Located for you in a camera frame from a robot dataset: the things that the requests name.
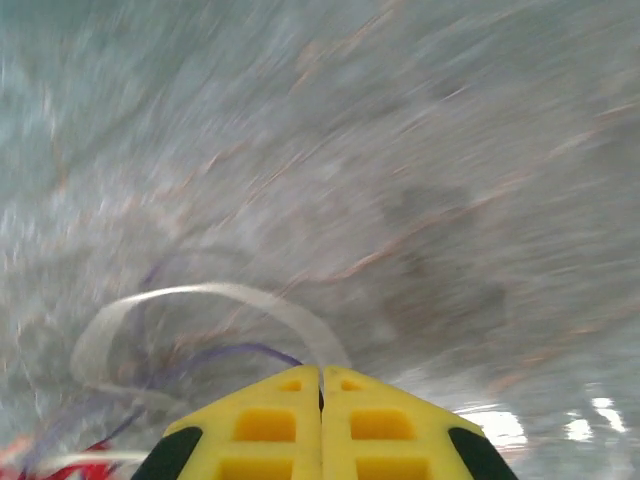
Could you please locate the thin white cable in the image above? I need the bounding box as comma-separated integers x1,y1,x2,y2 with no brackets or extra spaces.
29,282,354,474

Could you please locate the thin dark cable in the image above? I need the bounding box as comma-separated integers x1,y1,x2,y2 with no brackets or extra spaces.
19,259,304,476

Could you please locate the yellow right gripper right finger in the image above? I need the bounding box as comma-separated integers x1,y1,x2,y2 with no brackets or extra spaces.
321,365,519,480

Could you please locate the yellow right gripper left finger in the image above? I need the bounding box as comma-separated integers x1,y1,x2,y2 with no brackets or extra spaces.
130,364,324,480

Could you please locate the thin red cable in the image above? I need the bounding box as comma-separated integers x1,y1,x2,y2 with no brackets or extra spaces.
0,434,119,480

